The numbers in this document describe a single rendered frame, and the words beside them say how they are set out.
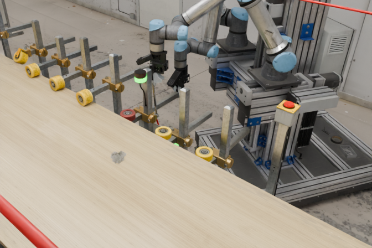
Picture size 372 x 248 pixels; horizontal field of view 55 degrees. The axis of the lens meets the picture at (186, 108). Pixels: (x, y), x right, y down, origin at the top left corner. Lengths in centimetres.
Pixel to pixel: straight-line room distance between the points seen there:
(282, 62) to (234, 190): 70
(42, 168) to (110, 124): 40
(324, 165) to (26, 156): 205
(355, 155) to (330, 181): 39
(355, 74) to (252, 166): 188
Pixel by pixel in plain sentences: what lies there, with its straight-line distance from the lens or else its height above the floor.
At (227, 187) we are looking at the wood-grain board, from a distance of 148.
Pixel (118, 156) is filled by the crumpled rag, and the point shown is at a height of 91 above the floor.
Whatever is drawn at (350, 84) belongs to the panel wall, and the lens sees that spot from 419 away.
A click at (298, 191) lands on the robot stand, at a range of 255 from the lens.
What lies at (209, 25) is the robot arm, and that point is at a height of 127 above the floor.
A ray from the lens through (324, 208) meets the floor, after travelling 283.
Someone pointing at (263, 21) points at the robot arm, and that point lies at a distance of 176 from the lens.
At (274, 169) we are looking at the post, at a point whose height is 91.
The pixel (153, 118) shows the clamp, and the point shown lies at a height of 86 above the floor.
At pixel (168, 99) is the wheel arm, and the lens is 211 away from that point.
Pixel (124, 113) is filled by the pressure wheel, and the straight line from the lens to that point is 191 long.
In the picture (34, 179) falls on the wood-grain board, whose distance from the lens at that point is 160.
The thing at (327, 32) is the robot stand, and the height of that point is 122.
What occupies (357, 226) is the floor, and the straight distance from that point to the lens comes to 281.
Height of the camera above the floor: 193
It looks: 32 degrees down
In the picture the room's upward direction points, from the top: 2 degrees clockwise
